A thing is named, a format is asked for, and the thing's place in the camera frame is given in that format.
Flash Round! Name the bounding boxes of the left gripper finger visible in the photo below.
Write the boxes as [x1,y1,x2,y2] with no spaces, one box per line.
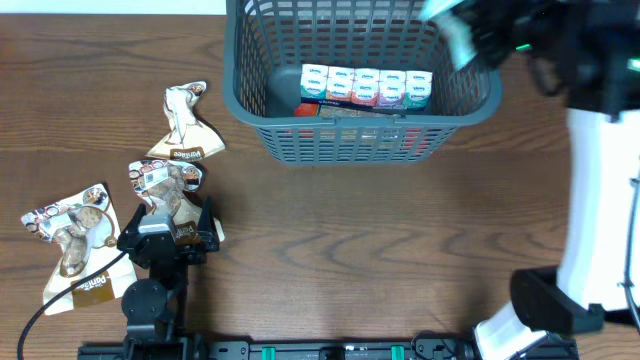
[118,204,146,244]
[197,197,217,243]

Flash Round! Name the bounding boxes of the mint green wipes packet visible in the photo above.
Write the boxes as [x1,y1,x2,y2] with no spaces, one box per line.
[418,0,477,71]

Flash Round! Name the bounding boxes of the dried mushroom bag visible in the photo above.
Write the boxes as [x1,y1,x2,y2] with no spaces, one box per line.
[146,81,225,162]
[128,160,225,252]
[21,184,137,316]

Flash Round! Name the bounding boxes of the Kleenex tissue multipack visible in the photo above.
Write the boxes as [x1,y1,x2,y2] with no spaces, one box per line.
[300,64,433,111]

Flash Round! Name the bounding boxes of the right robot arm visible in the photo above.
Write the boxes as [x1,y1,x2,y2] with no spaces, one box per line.
[449,1,639,359]

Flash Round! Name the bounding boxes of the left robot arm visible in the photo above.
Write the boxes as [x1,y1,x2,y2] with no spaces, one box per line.
[117,199,220,359]

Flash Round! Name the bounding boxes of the grey plastic laundry basket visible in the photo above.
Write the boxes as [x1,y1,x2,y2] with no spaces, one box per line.
[222,0,502,166]

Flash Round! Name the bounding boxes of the left black cable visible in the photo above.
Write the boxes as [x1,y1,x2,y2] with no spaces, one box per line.
[16,249,132,360]

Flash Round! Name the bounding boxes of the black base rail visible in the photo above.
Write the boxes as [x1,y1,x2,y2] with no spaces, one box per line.
[77,335,581,360]

